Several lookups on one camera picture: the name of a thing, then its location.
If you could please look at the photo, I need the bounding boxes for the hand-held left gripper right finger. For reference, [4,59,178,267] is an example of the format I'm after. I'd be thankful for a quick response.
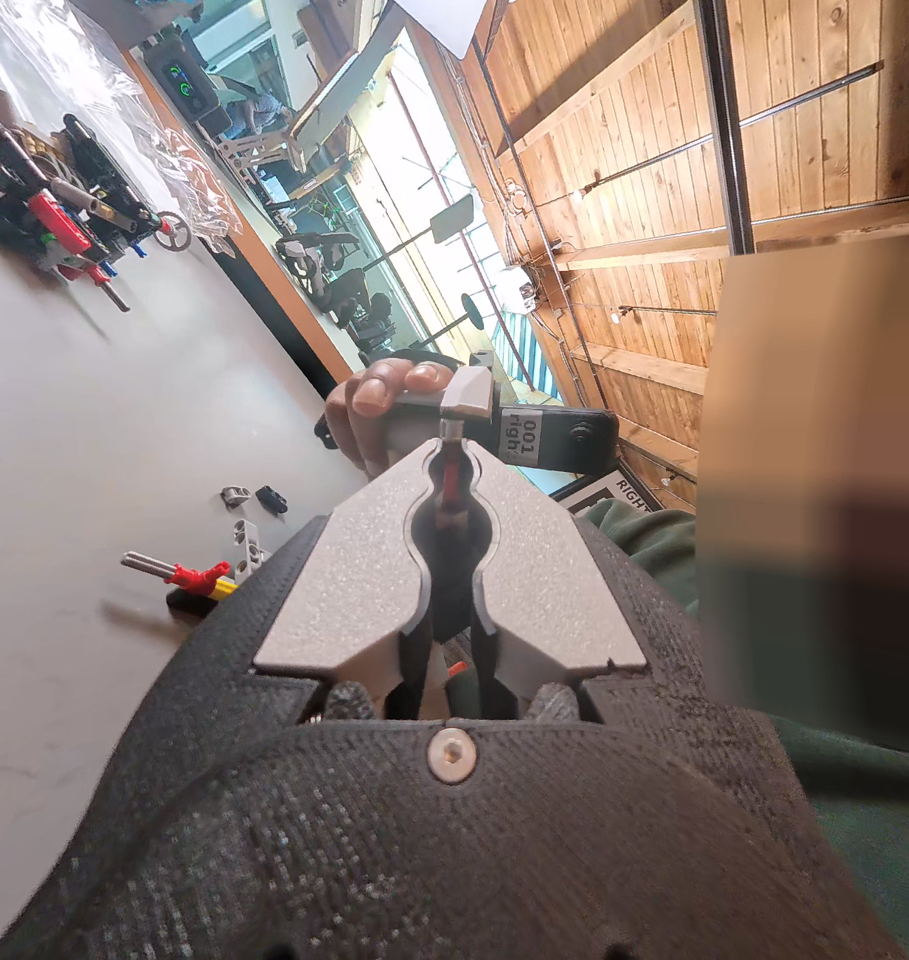
[465,438,648,714]

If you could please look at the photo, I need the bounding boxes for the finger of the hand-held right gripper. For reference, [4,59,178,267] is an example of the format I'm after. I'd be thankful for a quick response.
[438,366,498,423]

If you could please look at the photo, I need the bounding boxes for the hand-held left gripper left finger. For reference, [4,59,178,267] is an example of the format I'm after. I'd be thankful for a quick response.
[253,438,435,714]

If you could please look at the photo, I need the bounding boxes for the red lego axle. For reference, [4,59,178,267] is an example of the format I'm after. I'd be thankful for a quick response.
[441,438,465,519]

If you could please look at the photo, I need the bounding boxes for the grey lego gearbox assembly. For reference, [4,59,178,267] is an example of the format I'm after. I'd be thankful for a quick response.
[120,516,270,620]

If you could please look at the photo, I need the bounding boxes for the person's right forearm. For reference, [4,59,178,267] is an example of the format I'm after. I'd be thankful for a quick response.
[580,497,702,624]

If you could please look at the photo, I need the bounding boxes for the lego car chassis assembly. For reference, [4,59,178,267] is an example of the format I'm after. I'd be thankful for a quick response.
[0,90,193,312]

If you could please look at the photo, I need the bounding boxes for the orange edged background table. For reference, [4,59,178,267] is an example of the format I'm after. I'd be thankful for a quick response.
[120,22,396,384]

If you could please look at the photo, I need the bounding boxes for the grey hanging sign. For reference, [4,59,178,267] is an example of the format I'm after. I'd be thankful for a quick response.
[428,196,476,243]

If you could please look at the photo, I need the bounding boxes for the black and white headset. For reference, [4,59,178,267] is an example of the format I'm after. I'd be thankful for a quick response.
[274,228,362,301]

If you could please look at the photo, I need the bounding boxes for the white wooden stand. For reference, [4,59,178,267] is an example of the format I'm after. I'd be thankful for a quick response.
[213,123,309,185]

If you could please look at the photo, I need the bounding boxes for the long hanging lamp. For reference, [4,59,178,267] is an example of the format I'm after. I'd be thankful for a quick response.
[288,0,411,155]

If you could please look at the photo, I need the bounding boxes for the clear plastic bag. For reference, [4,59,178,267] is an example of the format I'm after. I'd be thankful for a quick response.
[0,0,246,256]

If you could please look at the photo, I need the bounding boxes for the person's green hoodie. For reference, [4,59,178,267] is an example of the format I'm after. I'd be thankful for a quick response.
[769,712,909,960]

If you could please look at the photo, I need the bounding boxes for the black device green lights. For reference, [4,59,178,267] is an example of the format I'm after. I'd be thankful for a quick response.
[141,41,223,125]

